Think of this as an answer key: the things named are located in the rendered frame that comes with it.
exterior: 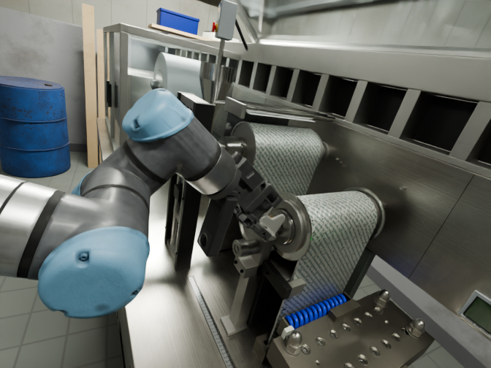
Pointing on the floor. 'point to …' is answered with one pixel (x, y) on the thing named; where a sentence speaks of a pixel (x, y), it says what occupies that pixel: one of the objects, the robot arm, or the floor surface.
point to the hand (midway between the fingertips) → (267, 235)
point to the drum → (33, 128)
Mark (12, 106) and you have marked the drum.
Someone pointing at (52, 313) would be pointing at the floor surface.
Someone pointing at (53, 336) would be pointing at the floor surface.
